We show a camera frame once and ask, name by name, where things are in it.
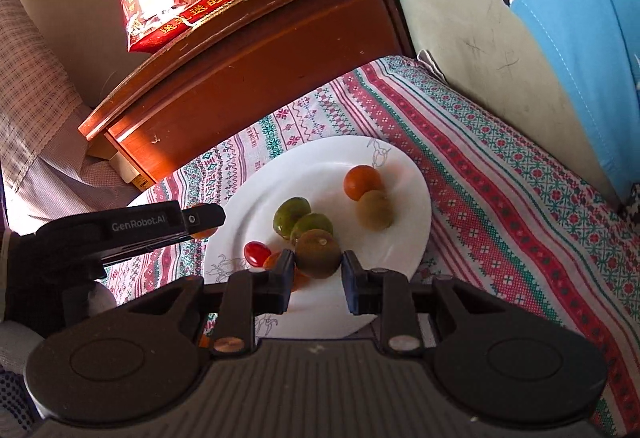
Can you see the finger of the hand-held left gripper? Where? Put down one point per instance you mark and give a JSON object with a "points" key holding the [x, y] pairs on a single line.
{"points": [[205, 217]]}

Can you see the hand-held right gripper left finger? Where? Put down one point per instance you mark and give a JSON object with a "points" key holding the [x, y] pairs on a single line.
{"points": [[284, 283]]}

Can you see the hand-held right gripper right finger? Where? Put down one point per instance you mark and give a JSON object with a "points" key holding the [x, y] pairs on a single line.
{"points": [[354, 285]]}

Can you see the red cherry tomato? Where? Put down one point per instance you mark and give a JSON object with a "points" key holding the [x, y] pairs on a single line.
{"points": [[256, 252]]}

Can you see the green round fruit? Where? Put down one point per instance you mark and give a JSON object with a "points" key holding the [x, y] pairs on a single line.
{"points": [[316, 220], [290, 216]]}

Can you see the large brown kiwi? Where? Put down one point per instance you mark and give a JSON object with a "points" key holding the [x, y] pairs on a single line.
{"points": [[375, 210]]}

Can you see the white plate with line drawing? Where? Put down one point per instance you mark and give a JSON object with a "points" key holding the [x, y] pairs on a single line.
{"points": [[325, 163]]}

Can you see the person's left hand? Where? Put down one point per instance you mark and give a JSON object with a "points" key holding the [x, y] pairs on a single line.
{"points": [[99, 300]]}

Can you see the pale cardboard box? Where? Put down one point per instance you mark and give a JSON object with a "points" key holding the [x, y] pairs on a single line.
{"points": [[117, 163]]}

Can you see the checkered beige curtain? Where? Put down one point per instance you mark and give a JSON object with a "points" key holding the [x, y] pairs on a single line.
{"points": [[35, 128]]}

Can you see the brown wooden nightstand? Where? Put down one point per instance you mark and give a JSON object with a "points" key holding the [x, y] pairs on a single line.
{"points": [[250, 68]]}

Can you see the patterned red green blanket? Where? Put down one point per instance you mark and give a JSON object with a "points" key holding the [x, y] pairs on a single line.
{"points": [[500, 218]]}

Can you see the pale green cushion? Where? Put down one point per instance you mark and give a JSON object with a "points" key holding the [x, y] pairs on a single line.
{"points": [[475, 58]]}

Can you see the blue houndstooth cloth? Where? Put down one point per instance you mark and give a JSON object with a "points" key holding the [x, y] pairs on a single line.
{"points": [[632, 198]]}

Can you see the blue printed cloth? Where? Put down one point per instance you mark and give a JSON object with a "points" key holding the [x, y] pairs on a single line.
{"points": [[560, 8]]}

